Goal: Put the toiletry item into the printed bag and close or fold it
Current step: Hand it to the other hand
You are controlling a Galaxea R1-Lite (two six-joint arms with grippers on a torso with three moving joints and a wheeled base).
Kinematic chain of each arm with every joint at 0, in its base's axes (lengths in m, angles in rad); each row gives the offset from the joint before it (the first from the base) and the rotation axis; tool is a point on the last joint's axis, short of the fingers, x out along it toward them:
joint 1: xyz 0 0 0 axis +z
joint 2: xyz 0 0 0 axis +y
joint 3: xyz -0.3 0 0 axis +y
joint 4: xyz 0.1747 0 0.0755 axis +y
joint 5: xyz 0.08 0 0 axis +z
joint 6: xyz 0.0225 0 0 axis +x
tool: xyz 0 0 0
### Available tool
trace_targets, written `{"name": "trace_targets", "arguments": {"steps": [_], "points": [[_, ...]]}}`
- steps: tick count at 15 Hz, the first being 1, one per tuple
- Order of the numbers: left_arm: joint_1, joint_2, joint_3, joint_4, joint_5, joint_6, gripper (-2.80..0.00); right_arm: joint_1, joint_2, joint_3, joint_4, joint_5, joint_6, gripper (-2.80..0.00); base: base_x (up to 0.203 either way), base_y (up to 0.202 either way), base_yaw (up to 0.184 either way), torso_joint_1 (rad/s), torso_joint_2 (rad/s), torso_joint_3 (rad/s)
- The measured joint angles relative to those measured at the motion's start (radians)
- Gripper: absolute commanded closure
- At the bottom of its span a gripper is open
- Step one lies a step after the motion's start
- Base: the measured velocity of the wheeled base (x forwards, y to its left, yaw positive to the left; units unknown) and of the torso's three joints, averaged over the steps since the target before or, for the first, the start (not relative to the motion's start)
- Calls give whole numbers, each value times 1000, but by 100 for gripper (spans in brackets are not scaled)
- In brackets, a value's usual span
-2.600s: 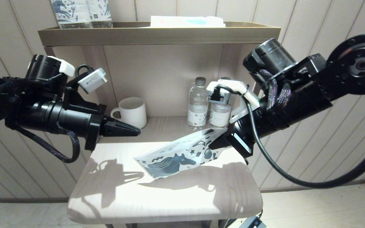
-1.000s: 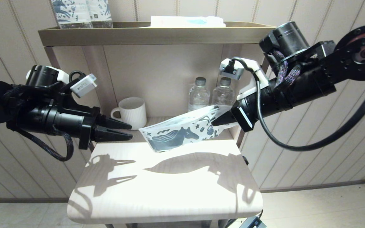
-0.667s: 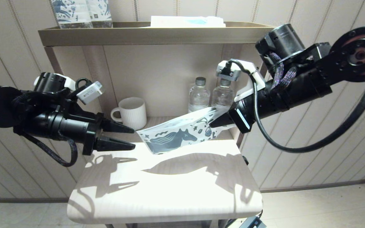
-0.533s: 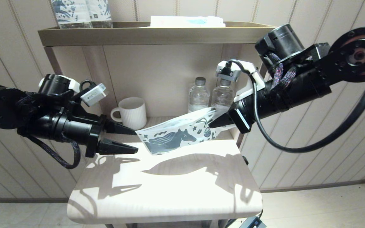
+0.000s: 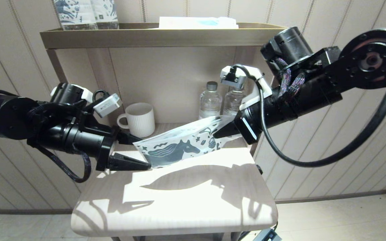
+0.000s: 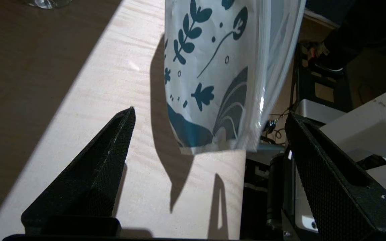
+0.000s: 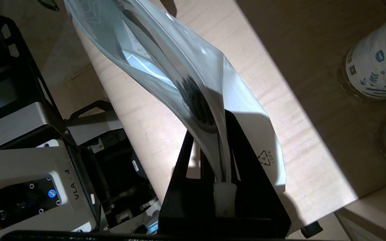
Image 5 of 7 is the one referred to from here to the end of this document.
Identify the beige wooden shelf unit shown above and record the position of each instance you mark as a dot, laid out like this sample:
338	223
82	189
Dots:
166	83

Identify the clear water bottle dotted label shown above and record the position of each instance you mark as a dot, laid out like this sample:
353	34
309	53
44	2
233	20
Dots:
209	103

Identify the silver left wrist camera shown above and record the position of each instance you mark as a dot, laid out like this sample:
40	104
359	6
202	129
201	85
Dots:
107	104

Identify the small blue printed white pouch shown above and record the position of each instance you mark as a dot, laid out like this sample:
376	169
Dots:
107	13

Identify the large blue printed white pouch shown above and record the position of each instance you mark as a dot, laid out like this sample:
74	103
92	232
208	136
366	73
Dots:
75	15

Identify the clear water bottle plain label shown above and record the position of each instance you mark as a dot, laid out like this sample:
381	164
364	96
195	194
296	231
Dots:
231	100

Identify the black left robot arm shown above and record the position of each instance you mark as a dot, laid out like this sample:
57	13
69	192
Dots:
12	117

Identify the white ribbed mug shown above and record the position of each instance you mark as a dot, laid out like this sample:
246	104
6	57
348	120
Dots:
141	121

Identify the grey robot base chassis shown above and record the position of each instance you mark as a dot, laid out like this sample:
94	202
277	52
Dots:
268	235

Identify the flat white blue packet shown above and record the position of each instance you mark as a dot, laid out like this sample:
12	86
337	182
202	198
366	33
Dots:
193	23

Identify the white zip pouch blue horse print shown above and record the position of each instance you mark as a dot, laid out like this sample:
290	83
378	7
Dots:
179	147

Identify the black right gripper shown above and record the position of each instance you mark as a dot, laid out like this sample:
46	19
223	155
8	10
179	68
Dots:
246	127

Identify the brown shelf tray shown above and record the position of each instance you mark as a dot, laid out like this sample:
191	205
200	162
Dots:
166	38

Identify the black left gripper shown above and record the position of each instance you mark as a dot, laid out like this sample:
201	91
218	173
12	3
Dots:
107	140

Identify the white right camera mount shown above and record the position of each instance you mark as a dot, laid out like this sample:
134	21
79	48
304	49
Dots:
256	93

